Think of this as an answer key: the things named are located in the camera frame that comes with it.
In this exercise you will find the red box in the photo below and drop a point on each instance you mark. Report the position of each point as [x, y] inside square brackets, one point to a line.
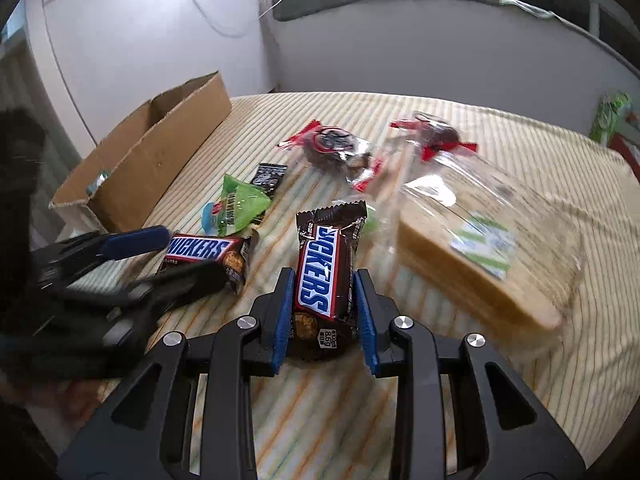
[625, 147]

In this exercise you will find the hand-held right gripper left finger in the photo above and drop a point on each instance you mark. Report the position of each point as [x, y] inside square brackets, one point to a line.
[284, 310]

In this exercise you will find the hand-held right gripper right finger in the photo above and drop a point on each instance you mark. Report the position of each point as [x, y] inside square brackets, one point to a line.
[364, 315]

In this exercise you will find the green carton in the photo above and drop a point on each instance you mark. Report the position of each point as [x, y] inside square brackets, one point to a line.
[610, 115]

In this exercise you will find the green triangular snack packet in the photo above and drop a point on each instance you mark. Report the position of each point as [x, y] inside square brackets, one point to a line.
[240, 202]

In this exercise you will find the red chocolate cake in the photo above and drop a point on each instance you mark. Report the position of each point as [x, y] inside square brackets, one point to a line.
[327, 147]
[435, 132]

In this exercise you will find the brown chocolate bar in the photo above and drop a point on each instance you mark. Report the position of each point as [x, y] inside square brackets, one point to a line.
[200, 249]
[320, 270]

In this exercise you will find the sliced bread in clear bag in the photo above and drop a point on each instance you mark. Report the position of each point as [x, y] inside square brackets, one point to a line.
[475, 270]

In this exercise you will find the small green snack packet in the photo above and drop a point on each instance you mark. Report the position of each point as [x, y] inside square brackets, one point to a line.
[371, 222]

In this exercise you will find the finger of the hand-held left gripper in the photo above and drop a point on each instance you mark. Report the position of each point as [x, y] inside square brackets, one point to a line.
[185, 282]
[137, 241]

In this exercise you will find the small dark snack packet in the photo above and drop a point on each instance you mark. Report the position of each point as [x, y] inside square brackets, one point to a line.
[267, 177]

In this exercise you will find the brown cardboard box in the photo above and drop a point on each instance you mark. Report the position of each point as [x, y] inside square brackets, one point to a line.
[150, 160]

